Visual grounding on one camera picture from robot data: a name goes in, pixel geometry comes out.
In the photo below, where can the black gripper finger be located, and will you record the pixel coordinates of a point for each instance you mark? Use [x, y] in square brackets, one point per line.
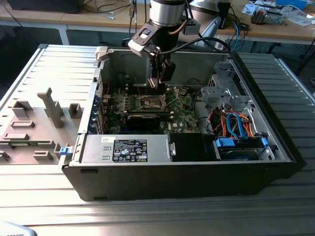
[154, 66]
[168, 72]

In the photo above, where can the CPU with silver lid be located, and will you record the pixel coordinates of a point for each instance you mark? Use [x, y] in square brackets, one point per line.
[152, 82]

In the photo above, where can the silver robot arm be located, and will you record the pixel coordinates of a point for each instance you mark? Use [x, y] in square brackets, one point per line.
[167, 12]

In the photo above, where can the metal locking lever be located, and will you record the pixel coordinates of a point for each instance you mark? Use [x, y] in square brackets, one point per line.
[139, 92]

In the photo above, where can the CPU socket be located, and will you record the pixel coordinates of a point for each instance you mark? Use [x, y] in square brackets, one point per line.
[150, 103]

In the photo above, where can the CPU cooler heatsink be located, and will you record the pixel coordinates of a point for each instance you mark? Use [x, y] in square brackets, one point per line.
[258, 17]

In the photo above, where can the round coin battery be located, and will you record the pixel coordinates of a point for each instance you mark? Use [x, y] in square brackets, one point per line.
[183, 92]

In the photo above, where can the green motherboard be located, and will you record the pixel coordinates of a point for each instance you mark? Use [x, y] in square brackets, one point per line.
[182, 115]

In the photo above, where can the metal drive cage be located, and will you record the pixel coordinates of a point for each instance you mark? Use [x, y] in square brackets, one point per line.
[216, 94]

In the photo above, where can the beige case latch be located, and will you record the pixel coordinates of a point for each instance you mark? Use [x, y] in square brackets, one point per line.
[101, 52]

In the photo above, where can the graphics card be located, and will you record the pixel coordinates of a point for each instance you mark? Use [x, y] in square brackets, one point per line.
[142, 121]

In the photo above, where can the black upright box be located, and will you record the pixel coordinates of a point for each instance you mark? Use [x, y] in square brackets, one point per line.
[224, 9]

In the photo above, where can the wooden desk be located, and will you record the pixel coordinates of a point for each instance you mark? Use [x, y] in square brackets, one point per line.
[270, 30]
[81, 20]

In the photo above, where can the blue disk carrier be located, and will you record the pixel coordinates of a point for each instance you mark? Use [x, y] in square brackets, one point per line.
[225, 142]

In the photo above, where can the grey power supply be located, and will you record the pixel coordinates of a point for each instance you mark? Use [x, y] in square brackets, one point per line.
[98, 150]

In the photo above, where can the hard disk drive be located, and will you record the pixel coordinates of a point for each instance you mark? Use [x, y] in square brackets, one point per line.
[236, 155]

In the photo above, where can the silver drive unit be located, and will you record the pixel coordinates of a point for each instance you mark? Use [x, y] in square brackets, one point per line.
[274, 19]

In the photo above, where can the black PC case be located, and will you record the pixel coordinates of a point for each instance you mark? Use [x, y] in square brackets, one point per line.
[172, 182]

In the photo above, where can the blue case latch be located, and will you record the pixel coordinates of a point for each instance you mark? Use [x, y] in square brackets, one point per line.
[64, 151]

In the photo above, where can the black computer box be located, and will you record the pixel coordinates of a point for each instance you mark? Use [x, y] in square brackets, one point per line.
[44, 6]

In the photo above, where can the blue box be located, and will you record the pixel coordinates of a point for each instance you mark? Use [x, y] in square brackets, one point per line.
[292, 3]

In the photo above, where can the grey parts rack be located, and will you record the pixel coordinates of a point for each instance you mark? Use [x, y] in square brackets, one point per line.
[41, 132]

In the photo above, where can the pale teach pendant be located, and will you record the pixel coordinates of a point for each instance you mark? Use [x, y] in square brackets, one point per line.
[14, 229]

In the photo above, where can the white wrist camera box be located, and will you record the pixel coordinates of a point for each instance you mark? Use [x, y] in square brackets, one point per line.
[144, 40]

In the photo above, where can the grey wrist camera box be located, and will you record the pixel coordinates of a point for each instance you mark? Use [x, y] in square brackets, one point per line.
[192, 28]

